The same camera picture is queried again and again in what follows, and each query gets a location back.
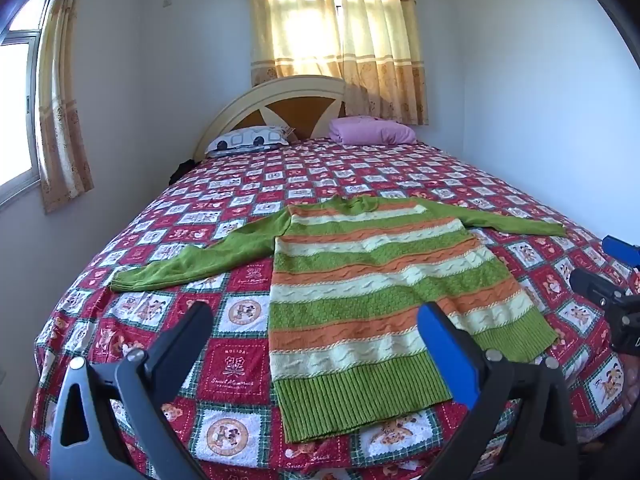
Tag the narrow yellow patterned curtain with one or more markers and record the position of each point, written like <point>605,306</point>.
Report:
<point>60,135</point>

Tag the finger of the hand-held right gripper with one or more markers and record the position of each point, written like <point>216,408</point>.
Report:
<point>595,285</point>
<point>620,247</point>

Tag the folded pink blanket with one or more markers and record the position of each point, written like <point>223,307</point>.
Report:
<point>372,131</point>

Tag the green orange striped knit sweater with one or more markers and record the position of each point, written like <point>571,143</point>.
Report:
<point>350,285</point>

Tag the dark object beside bed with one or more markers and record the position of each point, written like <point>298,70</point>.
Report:
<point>181,171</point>

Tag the cream and brown headboard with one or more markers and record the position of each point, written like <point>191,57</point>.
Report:
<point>300,110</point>

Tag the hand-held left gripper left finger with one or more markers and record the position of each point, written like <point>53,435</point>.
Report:
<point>192,331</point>

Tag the wide yellow patterned curtain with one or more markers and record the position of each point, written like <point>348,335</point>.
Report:
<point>300,35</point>

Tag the white patterned pillow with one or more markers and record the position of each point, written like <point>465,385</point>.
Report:
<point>245,140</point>

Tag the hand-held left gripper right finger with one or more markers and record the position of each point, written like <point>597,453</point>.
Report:
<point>445,355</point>

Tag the window with grey frame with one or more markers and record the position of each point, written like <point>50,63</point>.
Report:
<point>15,110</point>

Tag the red checked printed quilt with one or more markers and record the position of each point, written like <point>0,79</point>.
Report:
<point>240,185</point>

